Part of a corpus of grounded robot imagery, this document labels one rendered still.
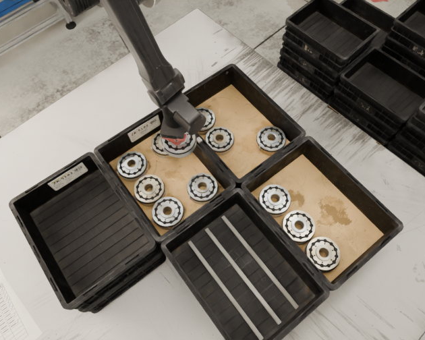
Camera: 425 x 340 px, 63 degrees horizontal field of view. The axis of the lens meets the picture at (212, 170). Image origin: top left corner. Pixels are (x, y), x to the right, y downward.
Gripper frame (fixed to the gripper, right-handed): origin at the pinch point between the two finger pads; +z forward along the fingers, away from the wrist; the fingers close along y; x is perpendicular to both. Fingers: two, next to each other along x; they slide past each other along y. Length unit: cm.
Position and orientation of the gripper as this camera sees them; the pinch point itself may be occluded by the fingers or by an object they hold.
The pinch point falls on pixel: (178, 135)
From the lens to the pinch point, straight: 103.8
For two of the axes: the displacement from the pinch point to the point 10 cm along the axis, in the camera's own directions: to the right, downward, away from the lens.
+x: -9.9, -1.3, 0.7
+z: 0.1, 4.1, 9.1
